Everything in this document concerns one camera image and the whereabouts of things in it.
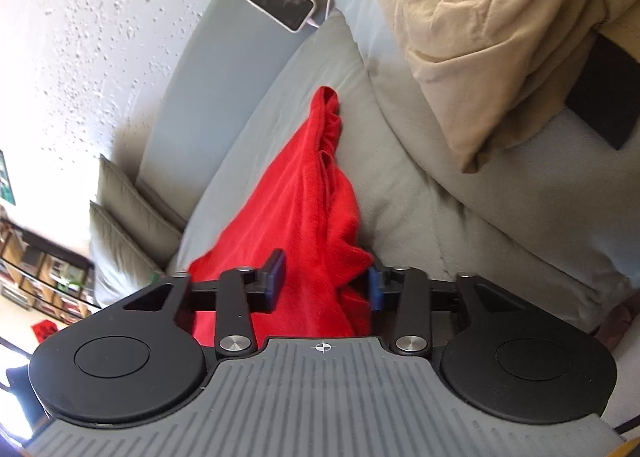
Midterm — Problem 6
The red garment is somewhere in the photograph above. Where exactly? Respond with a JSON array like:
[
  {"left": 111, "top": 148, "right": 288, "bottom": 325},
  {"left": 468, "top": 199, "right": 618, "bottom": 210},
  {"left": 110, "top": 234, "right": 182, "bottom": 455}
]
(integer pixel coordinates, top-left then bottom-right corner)
[{"left": 189, "top": 86, "right": 373, "bottom": 343}]

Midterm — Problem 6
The rear olive cushion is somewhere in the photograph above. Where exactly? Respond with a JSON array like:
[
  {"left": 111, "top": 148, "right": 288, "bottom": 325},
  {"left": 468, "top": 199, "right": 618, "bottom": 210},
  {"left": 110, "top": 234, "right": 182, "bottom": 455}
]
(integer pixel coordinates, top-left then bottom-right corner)
[{"left": 96, "top": 156, "right": 182, "bottom": 269}]

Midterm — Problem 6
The olive cushion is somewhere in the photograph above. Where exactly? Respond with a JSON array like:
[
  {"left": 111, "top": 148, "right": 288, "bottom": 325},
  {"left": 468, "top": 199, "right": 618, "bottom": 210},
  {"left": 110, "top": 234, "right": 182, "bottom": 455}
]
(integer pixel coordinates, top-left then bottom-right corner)
[
  {"left": 90, "top": 202, "right": 164, "bottom": 307},
  {"left": 96, "top": 156, "right": 182, "bottom": 269}
]

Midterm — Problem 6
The front olive cushion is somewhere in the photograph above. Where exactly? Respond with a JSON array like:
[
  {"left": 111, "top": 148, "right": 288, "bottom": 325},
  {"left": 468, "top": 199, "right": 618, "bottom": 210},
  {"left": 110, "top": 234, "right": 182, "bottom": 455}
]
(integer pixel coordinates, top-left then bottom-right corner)
[{"left": 90, "top": 202, "right": 164, "bottom": 307}]

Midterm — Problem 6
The grey sofa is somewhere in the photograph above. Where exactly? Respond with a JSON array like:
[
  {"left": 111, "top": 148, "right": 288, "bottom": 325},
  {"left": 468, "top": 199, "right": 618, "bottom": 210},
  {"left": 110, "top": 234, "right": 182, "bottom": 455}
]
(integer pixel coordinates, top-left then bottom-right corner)
[{"left": 136, "top": 0, "right": 639, "bottom": 330}]

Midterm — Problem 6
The wooden shelf unit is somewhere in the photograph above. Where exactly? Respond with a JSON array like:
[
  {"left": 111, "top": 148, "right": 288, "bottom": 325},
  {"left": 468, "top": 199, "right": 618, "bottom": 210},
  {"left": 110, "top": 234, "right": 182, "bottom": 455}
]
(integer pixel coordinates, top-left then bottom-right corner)
[{"left": 1, "top": 220, "right": 100, "bottom": 325}]

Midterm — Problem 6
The tan blanket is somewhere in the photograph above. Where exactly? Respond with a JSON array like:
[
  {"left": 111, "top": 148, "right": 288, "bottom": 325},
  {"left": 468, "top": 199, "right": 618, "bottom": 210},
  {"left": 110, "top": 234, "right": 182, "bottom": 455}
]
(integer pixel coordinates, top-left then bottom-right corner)
[{"left": 378, "top": 0, "right": 639, "bottom": 173}]

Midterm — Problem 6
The black box on sofa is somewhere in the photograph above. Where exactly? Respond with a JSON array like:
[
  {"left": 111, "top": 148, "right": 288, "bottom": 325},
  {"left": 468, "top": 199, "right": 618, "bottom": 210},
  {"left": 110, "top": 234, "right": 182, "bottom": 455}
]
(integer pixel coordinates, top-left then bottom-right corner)
[{"left": 565, "top": 35, "right": 639, "bottom": 150}]

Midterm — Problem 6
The blue wall picture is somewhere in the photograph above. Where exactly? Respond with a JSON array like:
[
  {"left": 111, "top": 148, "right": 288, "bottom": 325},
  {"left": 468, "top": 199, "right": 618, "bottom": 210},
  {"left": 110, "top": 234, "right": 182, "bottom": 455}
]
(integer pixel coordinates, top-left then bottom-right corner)
[{"left": 0, "top": 151, "right": 15, "bottom": 206}]

